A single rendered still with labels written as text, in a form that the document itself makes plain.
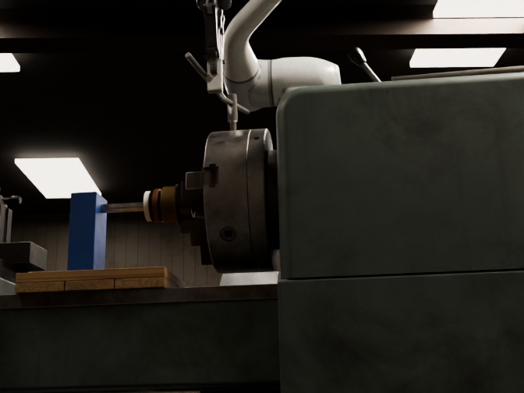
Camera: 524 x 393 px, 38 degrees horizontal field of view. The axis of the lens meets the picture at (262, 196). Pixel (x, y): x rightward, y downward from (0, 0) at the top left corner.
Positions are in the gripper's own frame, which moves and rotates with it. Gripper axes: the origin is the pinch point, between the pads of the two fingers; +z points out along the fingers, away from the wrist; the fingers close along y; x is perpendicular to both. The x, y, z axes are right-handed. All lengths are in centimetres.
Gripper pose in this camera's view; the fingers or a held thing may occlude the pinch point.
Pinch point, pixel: (214, 76)
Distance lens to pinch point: 158.2
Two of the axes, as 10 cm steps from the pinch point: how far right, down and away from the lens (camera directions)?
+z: 0.3, 9.6, -2.8
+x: 9.9, -0.6, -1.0
